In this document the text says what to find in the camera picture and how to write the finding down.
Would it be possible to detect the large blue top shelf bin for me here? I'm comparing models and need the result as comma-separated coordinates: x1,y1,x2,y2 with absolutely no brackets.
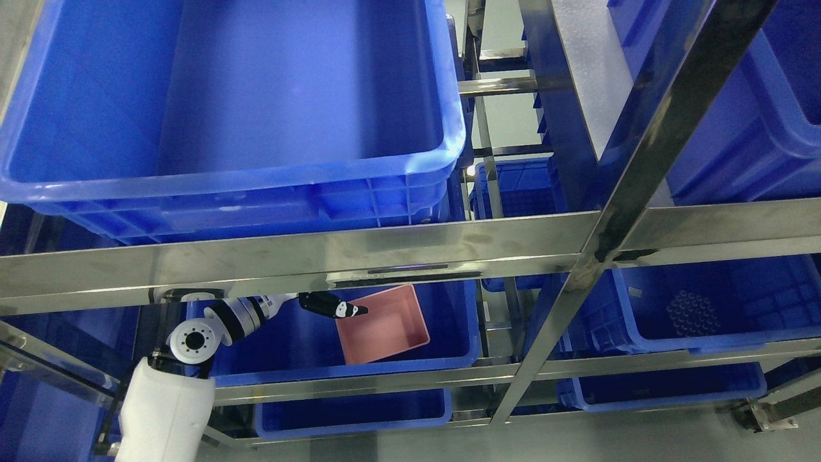
2,1,466,245

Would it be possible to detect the pink plastic storage box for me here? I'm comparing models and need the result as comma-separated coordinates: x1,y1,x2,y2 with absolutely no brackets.
336,284,431,365

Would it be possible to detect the blue bottom shelf bin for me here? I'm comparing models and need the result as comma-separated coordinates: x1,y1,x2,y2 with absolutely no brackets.
254,389,453,440

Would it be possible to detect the blue middle shelf bin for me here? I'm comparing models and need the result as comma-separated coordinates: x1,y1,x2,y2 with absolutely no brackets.
211,281,480,387

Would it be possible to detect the blue right shelf bin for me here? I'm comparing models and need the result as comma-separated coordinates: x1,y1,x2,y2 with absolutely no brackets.
557,255,820,355

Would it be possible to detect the steel shelf rack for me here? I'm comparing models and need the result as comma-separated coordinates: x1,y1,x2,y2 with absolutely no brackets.
2,1,819,426

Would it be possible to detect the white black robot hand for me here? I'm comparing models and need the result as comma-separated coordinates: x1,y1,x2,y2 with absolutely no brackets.
250,291,369,320

